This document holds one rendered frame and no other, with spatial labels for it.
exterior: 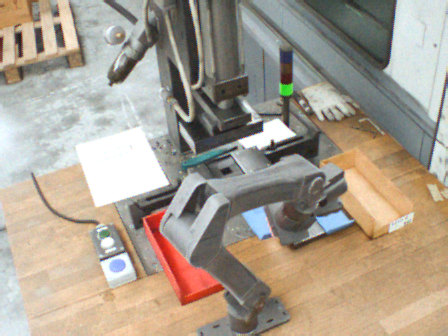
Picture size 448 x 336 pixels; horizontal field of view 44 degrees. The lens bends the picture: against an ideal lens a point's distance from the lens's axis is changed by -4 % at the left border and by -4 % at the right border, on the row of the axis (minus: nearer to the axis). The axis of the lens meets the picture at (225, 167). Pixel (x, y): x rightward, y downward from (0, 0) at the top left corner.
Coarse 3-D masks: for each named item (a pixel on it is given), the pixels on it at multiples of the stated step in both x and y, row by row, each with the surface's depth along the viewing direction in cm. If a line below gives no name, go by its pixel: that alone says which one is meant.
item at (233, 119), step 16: (208, 96) 141; (208, 112) 137; (224, 112) 134; (240, 112) 133; (192, 128) 137; (208, 128) 136; (224, 128) 132; (240, 128) 136; (256, 128) 138; (192, 144) 134; (208, 144) 134; (224, 144) 137
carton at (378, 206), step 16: (336, 160) 153; (352, 160) 156; (368, 160) 150; (352, 176) 155; (368, 176) 152; (384, 176) 145; (352, 192) 150; (368, 192) 150; (384, 192) 147; (400, 192) 140; (352, 208) 142; (368, 208) 145; (384, 208) 145; (400, 208) 142; (368, 224) 137; (384, 224) 141; (400, 224) 139
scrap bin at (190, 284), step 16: (144, 224) 140; (160, 240) 142; (160, 256) 132; (176, 256) 137; (176, 272) 134; (192, 272) 133; (176, 288) 125; (192, 288) 130; (208, 288) 127; (224, 288) 129
